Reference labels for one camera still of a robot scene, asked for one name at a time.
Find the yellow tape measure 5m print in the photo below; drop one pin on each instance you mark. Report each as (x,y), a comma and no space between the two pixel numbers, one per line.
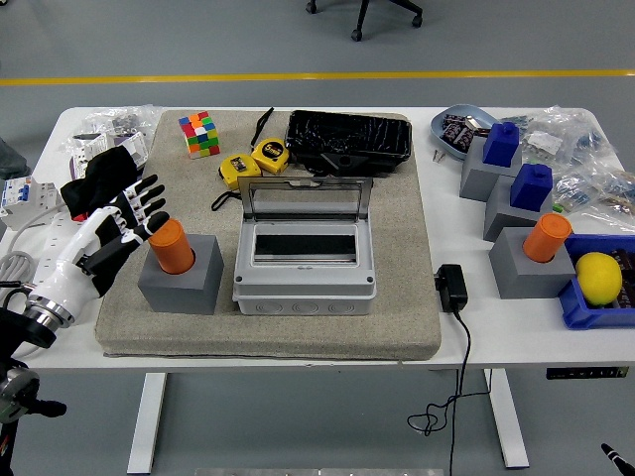
(270,156)

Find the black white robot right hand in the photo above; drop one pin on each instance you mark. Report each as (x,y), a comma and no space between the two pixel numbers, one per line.
(617,456)

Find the blue plastic bin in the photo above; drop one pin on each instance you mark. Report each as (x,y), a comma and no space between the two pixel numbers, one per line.
(585,317)

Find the black table control panel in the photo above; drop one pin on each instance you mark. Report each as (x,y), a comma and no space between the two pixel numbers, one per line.
(585,373)

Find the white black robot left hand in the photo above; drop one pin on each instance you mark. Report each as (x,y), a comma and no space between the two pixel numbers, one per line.
(74,270)

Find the black cloth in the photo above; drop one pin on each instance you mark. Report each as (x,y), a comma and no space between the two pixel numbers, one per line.
(106,171)

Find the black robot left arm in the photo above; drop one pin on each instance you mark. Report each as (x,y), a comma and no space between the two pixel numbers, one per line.
(30,329)

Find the yellow tape measure plain label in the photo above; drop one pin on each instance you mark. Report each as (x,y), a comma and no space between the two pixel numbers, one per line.
(238,168)

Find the white power strip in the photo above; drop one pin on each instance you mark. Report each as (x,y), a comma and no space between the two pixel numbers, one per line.
(54,238)

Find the clear bag of screws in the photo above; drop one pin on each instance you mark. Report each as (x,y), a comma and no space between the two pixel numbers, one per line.
(124,119)

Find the white circuit breaker blue levers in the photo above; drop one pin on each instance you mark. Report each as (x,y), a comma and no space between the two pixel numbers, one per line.
(15,198)

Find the blue-grey shallow dish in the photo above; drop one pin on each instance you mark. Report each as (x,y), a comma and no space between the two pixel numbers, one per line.
(456,111)

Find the yellow lemon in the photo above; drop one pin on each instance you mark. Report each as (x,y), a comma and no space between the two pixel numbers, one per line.
(598,277)

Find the small green connector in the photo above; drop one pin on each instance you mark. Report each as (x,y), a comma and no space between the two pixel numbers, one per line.
(559,208)

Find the orange cylinder battery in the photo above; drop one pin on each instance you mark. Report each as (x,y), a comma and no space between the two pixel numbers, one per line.
(171,250)
(546,238)

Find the black plastic tray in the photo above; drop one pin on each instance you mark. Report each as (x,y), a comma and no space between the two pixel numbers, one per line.
(347,134)

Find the dark printed packet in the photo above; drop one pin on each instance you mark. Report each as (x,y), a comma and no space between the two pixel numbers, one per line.
(627,277)
(457,135)

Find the grey electrical box clear lid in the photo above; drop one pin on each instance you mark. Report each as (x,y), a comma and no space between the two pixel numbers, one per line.
(302,292)

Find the clear bag of blue parts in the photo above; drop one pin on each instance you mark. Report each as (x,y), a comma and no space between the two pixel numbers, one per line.
(560,134)

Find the brown packet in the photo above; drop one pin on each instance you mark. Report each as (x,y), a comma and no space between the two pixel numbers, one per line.
(477,125)

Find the blue plastic block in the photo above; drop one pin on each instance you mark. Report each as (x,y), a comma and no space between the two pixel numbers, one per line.
(501,144)
(531,187)

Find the black office chair base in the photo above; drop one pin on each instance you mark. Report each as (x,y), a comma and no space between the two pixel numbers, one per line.
(362,15)

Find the grey holder block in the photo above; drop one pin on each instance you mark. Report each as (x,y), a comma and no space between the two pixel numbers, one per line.
(503,218)
(478,181)
(173,297)
(531,280)

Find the clear bag of mixed parts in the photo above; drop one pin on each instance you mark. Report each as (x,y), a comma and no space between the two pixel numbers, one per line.
(600,191)

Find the grey-brown fabric mat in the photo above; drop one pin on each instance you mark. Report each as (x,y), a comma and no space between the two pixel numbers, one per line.
(387,322)

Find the black triangular bracket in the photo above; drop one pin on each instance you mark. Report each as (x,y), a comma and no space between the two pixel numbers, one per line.
(344,161)

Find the large colourful puzzle cube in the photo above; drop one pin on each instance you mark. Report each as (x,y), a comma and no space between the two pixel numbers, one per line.
(199,136)

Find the white table leg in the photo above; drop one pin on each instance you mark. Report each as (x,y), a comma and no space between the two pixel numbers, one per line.
(508,421)
(146,421)

